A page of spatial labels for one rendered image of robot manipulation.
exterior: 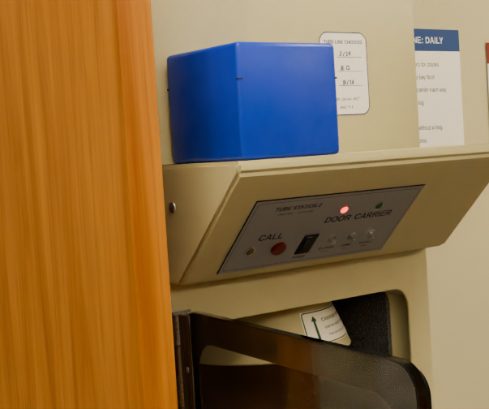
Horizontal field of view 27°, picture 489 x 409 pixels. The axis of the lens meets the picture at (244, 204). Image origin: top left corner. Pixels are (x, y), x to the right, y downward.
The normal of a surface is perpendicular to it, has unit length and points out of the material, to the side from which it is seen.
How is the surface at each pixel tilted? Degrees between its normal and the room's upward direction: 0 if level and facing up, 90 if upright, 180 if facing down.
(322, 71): 90
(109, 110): 90
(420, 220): 135
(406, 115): 90
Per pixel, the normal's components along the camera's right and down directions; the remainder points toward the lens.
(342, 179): 0.47, 0.71
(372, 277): 0.60, 0.00
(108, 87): -0.80, 0.08
